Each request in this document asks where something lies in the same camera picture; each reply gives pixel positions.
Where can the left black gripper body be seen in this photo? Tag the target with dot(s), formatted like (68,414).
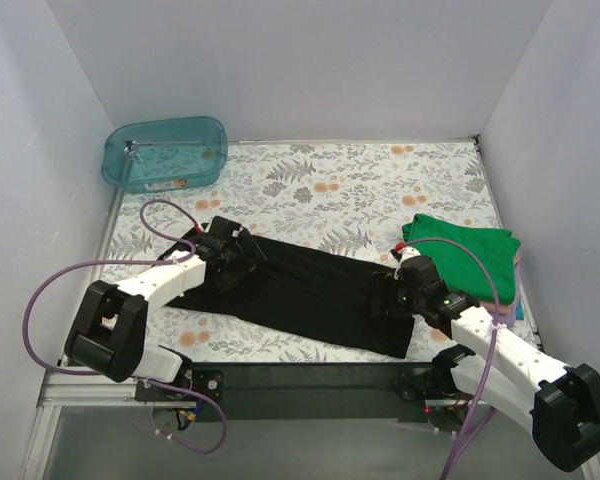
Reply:
(241,253)

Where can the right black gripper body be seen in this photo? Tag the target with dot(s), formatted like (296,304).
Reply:
(387,293)

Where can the black t shirt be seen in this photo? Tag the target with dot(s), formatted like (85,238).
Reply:
(313,294)

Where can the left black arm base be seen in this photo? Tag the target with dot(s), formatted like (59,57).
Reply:
(207,382)

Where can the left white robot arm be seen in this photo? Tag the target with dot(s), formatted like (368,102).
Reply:
(108,334)

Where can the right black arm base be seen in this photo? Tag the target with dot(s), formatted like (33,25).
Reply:
(433,381)

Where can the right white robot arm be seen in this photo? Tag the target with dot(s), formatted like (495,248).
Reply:
(557,404)

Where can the green folded t shirt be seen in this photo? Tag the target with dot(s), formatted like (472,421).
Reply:
(477,261)

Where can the lilac folded t shirt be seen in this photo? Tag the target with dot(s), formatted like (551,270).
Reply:
(509,313)

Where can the blue folded t shirt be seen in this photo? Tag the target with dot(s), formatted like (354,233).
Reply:
(519,312)

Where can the floral table mat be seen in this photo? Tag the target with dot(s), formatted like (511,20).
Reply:
(348,199)

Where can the teal plastic bin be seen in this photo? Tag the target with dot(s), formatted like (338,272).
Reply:
(165,155)

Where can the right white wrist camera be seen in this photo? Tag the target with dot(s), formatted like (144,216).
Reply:
(401,252)

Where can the aluminium frame rail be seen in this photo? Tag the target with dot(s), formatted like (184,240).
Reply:
(273,421)

